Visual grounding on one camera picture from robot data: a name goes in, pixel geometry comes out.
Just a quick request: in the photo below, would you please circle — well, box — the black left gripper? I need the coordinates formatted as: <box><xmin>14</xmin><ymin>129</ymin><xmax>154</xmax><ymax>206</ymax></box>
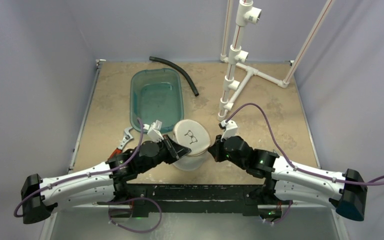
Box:
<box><xmin>138</xmin><ymin>134</ymin><xmax>191</xmax><ymax>174</ymax></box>

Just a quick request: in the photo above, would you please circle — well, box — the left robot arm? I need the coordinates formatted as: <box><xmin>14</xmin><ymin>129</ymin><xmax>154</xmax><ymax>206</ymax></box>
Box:
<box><xmin>13</xmin><ymin>134</ymin><xmax>192</xmax><ymax>225</ymax></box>

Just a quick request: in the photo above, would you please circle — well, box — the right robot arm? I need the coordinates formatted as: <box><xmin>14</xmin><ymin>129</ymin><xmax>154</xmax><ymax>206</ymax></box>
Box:
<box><xmin>208</xmin><ymin>135</ymin><xmax>368</xmax><ymax>222</ymax></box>

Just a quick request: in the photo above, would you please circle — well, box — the teal transparent plastic tub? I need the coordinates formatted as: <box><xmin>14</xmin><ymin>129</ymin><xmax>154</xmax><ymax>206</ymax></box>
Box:
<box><xmin>129</xmin><ymin>68</ymin><xmax>184</xmax><ymax>134</ymax></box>

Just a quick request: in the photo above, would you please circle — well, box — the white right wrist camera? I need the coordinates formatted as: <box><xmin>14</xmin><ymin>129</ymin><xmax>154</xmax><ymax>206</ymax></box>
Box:
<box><xmin>219</xmin><ymin>120</ymin><xmax>238</xmax><ymax>141</ymax></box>

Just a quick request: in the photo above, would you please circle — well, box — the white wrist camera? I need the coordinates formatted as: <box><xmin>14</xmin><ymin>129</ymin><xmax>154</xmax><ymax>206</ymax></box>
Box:
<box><xmin>219</xmin><ymin>120</ymin><xmax>238</xmax><ymax>141</ymax></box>
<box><xmin>143</xmin><ymin>120</ymin><xmax>164</xmax><ymax>143</ymax></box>

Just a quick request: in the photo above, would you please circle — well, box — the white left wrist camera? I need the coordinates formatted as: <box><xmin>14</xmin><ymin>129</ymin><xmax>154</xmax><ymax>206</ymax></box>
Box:
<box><xmin>143</xmin><ymin>120</ymin><xmax>164</xmax><ymax>143</ymax></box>

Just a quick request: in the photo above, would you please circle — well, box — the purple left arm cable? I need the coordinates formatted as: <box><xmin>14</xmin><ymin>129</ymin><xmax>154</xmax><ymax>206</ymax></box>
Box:
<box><xmin>13</xmin><ymin>117</ymin><xmax>146</xmax><ymax>218</ymax></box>

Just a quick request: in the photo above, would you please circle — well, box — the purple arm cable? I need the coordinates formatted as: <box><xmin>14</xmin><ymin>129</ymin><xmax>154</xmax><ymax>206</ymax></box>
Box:
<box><xmin>225</xmin><ymin>102</ymin><xmax>384</xmax><ymax>186</ymax></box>
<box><xmin>13</xmin><ymin>117</ymin><xmax>146</xmax><ymax>218</ymax></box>

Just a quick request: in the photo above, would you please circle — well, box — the red handled adjustable wrench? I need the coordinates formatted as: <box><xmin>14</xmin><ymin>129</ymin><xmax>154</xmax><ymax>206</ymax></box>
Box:
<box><xmin>109</xmin><ymin>126</ymin><xmax>134</xmax><ymax>158</ymax></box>

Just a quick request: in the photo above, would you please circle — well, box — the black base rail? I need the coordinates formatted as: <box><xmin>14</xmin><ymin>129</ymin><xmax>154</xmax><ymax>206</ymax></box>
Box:
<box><xmin>98</xmin><ymin>183</ymin><xmax>290</xmax><ymax>217</ymax></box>

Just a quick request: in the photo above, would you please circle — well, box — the black rubber hose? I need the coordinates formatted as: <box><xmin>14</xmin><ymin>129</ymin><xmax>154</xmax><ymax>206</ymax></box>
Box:
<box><xmin>148</xmin><ymin>55</ymin><xmax>200</xmax><ymax>98</ymax></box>

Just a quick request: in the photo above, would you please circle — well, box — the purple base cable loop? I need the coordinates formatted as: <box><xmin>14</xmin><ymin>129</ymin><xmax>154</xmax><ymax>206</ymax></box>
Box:
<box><xmin>108</xmin><ymin>196</ymin><xmax>163</xmax><ymax>234</ymax></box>

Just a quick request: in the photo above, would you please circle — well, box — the white PVC pipe frame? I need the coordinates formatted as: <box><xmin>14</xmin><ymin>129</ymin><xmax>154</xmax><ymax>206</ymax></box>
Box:
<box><xmin>217</xmin><ymin>0</ymin><xmax>335</xmax><ymax>121</ymax></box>

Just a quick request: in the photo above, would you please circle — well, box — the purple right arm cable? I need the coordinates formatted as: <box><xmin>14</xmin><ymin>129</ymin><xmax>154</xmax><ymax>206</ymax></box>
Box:
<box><xmin>225</xmin><ymin>102</ymin><xmax>384</xmax><ymax>186</ymax></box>

